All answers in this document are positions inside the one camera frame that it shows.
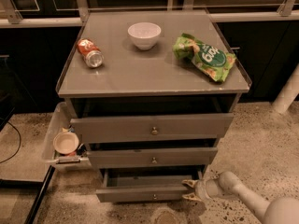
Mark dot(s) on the grey drawer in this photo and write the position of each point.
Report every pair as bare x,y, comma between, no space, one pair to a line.
151,128
154,184
152,157

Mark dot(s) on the clear plastic storage bin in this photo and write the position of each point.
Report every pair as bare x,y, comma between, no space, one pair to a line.
60,122

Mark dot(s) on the orange soda can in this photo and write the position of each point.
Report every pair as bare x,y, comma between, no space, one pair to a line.
91,54

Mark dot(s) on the metal railing frame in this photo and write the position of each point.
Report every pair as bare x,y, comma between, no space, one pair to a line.
54,13

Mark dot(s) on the grey bottom drawer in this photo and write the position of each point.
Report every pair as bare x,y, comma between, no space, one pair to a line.
154,184

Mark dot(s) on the green snack bag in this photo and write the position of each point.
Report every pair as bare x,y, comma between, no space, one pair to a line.
210,60

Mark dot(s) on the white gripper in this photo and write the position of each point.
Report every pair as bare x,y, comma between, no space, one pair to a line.
201,189

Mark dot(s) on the white ceramic bowl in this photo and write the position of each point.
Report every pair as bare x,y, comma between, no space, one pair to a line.
144,35

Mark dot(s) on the small beige bowl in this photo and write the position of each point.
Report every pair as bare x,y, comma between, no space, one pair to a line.
65,142

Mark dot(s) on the grey top drawer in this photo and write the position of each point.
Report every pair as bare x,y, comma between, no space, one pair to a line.
151,128

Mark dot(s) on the white pipe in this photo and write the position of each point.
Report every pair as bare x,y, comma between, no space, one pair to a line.
288,93

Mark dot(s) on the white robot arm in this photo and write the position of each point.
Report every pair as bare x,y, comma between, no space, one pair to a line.
284,210

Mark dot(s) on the grey middle drawer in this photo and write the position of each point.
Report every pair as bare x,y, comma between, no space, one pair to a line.
152,157

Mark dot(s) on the grey drawer cabinet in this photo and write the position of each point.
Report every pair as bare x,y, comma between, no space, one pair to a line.
153,82

